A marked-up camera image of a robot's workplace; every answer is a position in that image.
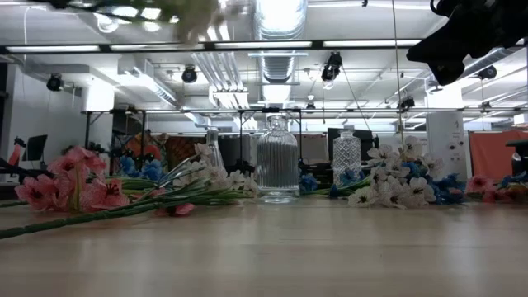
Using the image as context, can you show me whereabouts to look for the ribbed clear glass vase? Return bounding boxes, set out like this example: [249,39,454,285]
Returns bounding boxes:
[254,114,301,205]

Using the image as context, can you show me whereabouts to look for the white artificial flower spray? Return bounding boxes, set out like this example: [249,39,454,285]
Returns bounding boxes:
[313,134,446,210]
[152,0,232,47]
[0,142,260,241]

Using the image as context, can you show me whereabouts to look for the small black monitor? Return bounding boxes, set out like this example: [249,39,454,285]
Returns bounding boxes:
[21,134,49,163]

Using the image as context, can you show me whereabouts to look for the pink artificial flower spray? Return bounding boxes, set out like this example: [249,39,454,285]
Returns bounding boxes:
[464,171,528,204]
[14,145,196,218]

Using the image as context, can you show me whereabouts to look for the black background equipment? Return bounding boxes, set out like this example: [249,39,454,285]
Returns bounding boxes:
[505,139,528,177]

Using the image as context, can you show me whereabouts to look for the thin hanging cable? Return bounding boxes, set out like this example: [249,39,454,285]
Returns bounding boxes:
[390,0,404,144]

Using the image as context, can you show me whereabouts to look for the black aluminium rig frame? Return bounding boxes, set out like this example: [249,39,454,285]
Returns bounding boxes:
[0,181,20,200]

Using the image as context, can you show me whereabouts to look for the flared clear glass vase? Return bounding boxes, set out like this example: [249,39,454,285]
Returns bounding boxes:
[205,126,227,171]

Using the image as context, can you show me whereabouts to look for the white tower appliance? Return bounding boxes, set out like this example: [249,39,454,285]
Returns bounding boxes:
[426,110,468,182]

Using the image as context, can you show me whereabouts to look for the black metal scaffold frame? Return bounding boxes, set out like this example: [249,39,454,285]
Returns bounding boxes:
[81,106,528,166]

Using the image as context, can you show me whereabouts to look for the diamond-cut clear glass vase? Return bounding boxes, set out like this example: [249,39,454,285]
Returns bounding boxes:
[332,125,363,187]

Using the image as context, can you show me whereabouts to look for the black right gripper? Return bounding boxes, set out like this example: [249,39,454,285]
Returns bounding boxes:
[406,0,507,64]

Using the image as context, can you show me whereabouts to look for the black frame bar with lights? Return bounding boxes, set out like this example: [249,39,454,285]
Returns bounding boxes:
[0,37,424,54]

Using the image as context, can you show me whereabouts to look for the orange partition panel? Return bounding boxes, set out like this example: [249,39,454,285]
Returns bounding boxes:
[469,130,528,182]

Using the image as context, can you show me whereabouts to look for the colourful patterned object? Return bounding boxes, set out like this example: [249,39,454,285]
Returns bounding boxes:
[123,130,197,171]

